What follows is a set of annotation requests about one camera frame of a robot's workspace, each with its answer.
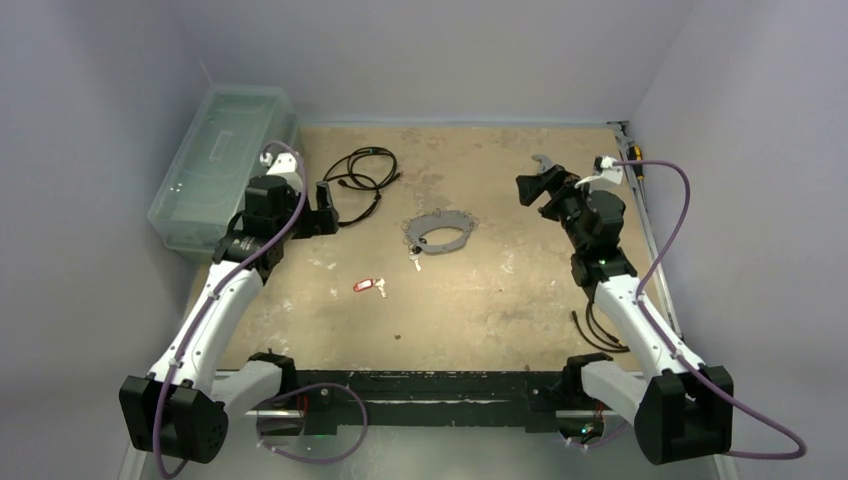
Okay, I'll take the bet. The grey metal key organiser ring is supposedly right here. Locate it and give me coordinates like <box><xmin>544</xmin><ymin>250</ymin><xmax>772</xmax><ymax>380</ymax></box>
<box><xmin>399</xmin><ymin>209</ymin><xmax>480</xmax><ymax>274</ymax></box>

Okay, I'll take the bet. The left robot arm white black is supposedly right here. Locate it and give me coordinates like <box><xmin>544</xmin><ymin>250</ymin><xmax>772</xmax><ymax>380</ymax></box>
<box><xmin>118</xmin><ymin>174</ymin><xmax>339</xmax><ymax>464</ymax></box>

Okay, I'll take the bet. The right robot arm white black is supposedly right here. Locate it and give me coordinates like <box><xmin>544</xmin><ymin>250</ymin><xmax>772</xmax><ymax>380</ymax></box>
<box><xmin>516</xmin><ymin>165</ymin><xmax>734</xmax><ymax>465</ymax></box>

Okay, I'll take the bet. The yellow black screwdriver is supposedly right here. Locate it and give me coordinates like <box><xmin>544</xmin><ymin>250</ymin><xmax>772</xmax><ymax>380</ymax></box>
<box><xmin>627</xmin><ymin>144</ymin><xmax>645</xmax><ymax>184</ymax></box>

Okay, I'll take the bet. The clear plastic storage box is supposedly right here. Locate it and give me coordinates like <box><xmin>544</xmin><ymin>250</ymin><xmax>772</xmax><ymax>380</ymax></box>
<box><xmin>147</xmin><ymin>84</ymin><xmax>304</xmax><ymax>264</ymax></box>

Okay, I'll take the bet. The red handled adjustable wrench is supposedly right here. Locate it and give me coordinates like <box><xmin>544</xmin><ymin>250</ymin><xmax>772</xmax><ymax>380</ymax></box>
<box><xmin>531</xmin><ymin>154</ymin><xmax>556</xmax><ymax>175</ymax></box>

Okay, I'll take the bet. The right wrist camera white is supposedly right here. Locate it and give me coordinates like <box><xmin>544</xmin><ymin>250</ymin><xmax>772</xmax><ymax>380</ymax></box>
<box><xmin>574</xmin><ymin>156</ymin><xmax>624</xmax><ymax>188</ymax></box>

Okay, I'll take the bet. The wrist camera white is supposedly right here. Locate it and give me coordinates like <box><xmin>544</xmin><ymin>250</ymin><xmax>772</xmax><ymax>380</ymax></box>
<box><xmin>260</xmin><ymin>153</ymin><xmax>299</xmax><ymax>177</ymax></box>
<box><xmin>574</xmin><ymin>156</ymin><xmax>624</xmax><ymax>188</ymax></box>

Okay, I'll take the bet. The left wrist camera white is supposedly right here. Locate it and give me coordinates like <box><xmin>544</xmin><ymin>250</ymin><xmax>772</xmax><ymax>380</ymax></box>
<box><xmin>260</xmin><ymin>153</ymin><xmax>299</xmax><ymax>177</ymax></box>

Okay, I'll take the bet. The black coiled usb cable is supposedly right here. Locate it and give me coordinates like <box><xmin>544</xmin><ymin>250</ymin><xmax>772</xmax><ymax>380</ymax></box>
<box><xmin>320</xmin><ymin>146</ymin><xmax>403</xmax><ymax>229</ymax></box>

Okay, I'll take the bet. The aluminium frame rail right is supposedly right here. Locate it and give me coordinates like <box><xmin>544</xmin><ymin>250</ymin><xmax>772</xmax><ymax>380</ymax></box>
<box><xmin>606</xmin><ymin>121</ymin><xmax>683</xmax><ymax>338</ymax></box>

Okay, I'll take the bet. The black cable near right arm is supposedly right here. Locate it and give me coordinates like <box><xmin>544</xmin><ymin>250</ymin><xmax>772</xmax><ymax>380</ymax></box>
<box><xmin>570</xmin><ymin>299</ymin><xmax>631</xmax><ymax>354</ymax></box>

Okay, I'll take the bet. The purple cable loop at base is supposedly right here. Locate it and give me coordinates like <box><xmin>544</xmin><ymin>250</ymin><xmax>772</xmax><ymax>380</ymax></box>
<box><xmin>255</xmin><ymin>382</ymin><xmax>370</xmax><ymax>466</ymax></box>

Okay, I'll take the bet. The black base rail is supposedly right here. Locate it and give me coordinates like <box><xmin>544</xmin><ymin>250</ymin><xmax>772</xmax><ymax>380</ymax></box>
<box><xmin>249</xmin><ymin>370</ymin><xmax>620</xmax><ymax>436</ymax></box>

